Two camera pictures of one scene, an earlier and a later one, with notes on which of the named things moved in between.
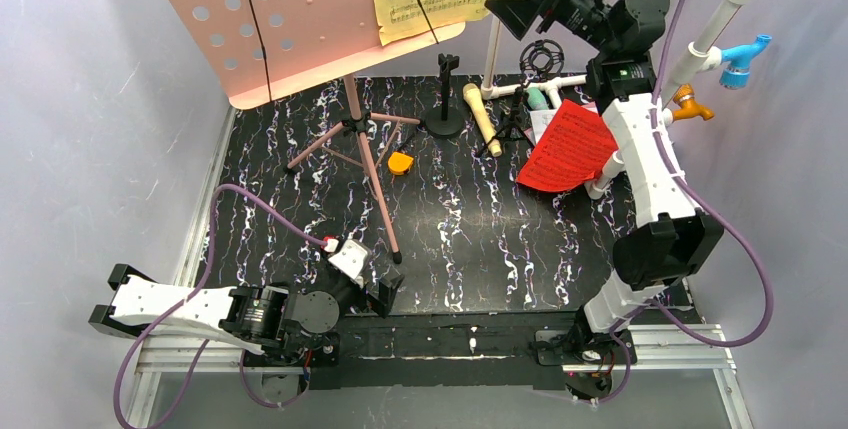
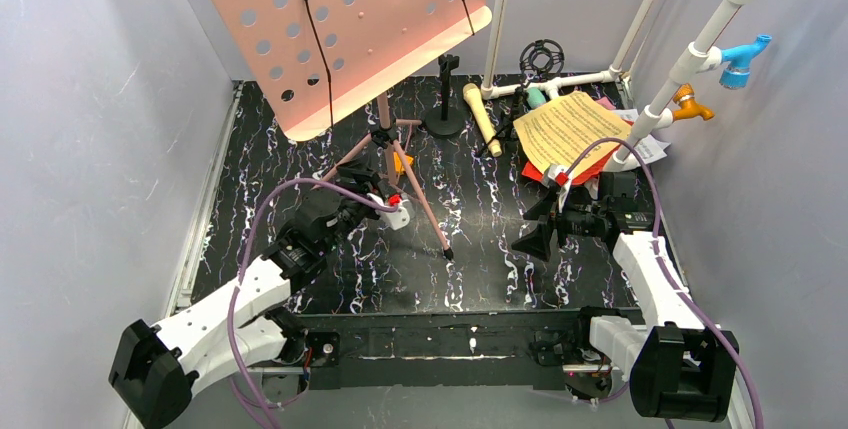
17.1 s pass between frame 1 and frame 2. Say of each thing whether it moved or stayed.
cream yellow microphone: stayed
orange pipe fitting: stayed
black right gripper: moved
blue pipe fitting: stayed
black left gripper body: moved
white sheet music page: moved
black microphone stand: stayed
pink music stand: moved
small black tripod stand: stayed
